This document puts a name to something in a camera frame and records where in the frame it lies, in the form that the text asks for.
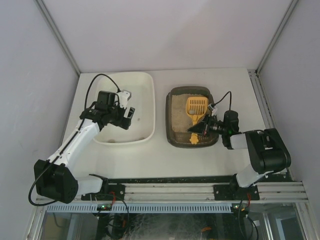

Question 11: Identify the yellow litter scoop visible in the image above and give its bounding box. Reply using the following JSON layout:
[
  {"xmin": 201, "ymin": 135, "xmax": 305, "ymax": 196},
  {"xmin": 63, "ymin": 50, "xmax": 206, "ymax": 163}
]
[{"xmin": 185, "ymin": 96, "xmax": 209, "ymax": 145}]

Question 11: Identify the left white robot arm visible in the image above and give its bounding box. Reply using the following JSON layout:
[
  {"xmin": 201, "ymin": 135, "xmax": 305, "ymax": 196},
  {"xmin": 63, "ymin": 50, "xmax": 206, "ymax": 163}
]
[{"xmin": 31, "ymin": 90, "xmax": 135, "ymax": 204}]

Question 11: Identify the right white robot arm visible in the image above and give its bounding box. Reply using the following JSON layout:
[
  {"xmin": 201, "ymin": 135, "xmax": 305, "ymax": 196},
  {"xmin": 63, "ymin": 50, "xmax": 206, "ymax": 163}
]
[{"xmin": 187, "ymin": 110, "xmax": 291, "ymax": 191}]

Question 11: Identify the dark grey litter box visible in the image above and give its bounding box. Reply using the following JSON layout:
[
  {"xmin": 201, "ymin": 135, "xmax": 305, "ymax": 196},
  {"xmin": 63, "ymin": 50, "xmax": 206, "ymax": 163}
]
[{"xmin": 165, "ymin": 85, "xmax": 219, "ymax": 149}]

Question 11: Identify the white plastic tub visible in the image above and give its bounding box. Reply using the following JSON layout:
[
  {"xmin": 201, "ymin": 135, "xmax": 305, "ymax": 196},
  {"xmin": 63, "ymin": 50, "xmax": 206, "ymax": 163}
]
[{"xmin": 93, "ymin": 71, "xmax": 156, "ymax": 146}]

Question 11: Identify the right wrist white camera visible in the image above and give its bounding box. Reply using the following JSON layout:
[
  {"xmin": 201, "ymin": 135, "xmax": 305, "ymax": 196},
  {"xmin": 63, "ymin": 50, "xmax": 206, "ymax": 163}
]
[{"xmin": 208, "ymin": 103, "xmax": 218, "ymax": 116}]

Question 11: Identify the wrist white camera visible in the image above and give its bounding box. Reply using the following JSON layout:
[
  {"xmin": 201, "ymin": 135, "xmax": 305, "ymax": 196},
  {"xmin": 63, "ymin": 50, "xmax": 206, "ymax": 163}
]
[
  {"xmin": 208, "ymin": 103, "xmax": 218, "ymax": 116},
  {"xmin": 117, "ymin": 90, "xmax": 132, "ymax": 109}
]

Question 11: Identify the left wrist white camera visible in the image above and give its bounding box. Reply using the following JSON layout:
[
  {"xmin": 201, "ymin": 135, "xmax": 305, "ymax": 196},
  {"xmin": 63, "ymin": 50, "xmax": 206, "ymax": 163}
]
[{"xmin": 117, "ymin": 90, "xmax": 132, "ymax": 109}]

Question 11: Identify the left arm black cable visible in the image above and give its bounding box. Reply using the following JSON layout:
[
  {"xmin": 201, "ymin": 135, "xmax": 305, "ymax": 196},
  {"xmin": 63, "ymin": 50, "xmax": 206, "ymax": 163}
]
[{"xmin": 28, "ymin": 73, "xmax": 121, "ymax": 206}]

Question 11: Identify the aluminium frame post right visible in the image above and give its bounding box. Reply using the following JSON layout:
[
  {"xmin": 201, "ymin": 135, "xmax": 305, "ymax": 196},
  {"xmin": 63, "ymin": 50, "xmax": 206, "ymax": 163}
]
[{"xmin": 255, "ymin": 0, "xmax": 301, "ymax": 75}]

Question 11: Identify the aluminium frame post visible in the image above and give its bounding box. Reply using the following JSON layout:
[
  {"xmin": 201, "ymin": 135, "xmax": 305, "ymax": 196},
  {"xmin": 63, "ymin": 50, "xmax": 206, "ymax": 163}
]
[
  {"xmin": 33, "ymin": 0, "xmax": 81, "ymax": 77},
  {"xmin": 255, "ymin": 0, "xmax": 301, "ymax": 75}
]

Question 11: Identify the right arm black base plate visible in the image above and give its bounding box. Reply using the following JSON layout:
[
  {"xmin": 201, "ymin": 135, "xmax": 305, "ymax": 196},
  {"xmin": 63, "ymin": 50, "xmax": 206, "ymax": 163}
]
[{"xmin": 213, "ymin": 174, "xmax": 260, "ymax": 201}]

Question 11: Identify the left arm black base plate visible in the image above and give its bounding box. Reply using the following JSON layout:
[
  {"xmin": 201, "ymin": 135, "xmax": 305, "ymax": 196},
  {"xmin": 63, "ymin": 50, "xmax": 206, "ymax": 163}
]
[{"xmin": 81, "ymin": 177, "xmax": 126, "ymax": 202}]

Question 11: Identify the grey slotted cable duct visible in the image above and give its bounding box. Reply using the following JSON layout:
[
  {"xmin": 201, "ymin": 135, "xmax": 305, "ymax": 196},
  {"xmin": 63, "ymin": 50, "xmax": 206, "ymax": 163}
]
[{"xmin": 46, "ymin": 203, "xmax": 232, "ymax": 214}]

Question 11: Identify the aluminium mounting rail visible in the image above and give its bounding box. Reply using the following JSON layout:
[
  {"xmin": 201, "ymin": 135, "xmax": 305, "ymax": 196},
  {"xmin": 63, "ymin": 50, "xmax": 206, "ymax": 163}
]
[{"xmin": 37, "ymin": 182, "xmax": 309, "ymax": 204}]

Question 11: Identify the aluminium frame post left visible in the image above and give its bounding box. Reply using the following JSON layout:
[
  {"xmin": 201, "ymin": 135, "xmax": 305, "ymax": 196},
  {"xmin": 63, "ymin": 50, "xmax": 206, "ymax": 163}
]
[{"xmin": 33, "ymin": 0, "xmax": 81, "ymax": 77}]

